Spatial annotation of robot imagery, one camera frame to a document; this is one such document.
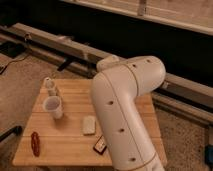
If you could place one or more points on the blue object at right edge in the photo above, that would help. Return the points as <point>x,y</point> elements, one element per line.
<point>209,155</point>

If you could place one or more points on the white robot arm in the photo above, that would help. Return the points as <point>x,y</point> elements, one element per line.
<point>113,93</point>

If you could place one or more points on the long grey metal rail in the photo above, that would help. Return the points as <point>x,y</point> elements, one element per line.
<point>183,96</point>

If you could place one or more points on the red brown sausage toy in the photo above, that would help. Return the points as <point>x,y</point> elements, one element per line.
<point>35,144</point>

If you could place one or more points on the white plastic cup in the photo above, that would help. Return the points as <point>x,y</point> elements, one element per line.
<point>53,105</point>

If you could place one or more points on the black table leg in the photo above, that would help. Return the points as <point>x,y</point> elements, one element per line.
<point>17,130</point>

